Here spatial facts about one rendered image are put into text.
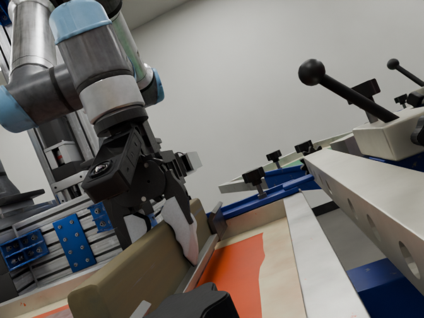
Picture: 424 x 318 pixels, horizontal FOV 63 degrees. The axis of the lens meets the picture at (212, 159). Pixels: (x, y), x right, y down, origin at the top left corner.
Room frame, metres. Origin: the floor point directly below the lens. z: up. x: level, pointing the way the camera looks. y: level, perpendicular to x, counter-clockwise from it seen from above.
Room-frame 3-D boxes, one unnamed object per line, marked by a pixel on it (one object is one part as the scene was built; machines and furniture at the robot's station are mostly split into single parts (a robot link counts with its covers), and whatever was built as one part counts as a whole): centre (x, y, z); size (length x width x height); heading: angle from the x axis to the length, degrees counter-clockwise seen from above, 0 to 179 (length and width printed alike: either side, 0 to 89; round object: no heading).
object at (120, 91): (0.45, 0.09, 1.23); 0.08 x 0.08 x 0.05
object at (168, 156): (0.46, 0.09, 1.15); 0.09 x 0.08 x 0.12; 170
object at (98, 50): (0.46, 0.09, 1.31); 0.09 x 0.08 x 0.11; 3
